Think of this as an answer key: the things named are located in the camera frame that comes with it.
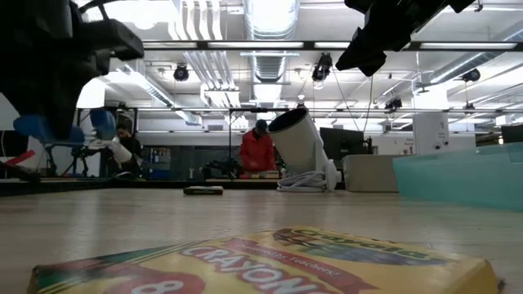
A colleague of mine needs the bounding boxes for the yellow green card box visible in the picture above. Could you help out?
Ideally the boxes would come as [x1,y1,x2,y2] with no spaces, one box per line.
[182,185,225,196]

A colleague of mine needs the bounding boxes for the white plastic bin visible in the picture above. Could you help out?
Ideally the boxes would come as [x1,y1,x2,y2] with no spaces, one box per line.
[342,154,400,194]

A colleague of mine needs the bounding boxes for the white spotlight lamp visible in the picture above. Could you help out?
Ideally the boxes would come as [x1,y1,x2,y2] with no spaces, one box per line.
[266,106,342,192]

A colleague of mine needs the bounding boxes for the person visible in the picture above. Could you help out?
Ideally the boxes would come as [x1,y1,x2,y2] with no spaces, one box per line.
[115,123,143,177]
[238,118,278,180]

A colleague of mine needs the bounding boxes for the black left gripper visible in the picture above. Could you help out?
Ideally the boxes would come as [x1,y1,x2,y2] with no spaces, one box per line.
[0,0,145,140]

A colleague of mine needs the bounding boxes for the white coiled lamp cable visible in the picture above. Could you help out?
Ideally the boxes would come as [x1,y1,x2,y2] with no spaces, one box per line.
[276,170,330,194]

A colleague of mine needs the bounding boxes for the yellow Crayola crayon box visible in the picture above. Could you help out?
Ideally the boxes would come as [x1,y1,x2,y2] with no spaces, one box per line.
[26,225,504,294]

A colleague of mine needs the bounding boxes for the silver ventilation duct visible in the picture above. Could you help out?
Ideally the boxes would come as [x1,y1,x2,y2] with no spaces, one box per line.
[243,0,302,103]

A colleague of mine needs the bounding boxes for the white cabinet machine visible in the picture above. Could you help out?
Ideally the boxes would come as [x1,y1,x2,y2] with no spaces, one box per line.
[412,112,450,155]

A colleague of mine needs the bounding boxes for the small white lamp shade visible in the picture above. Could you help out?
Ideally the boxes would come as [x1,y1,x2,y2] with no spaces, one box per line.
[106,138,132,165]

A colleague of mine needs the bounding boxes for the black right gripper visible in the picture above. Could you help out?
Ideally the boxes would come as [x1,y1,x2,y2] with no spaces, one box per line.
[334,0,450,78]

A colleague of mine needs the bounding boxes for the black flat screen monitor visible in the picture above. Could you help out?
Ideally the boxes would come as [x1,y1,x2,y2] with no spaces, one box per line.
[501,124,523,144]
[320,127,366,164]

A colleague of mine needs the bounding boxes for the translucent teal green bin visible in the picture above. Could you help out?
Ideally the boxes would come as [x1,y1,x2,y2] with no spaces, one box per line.
[392,141,523,212]

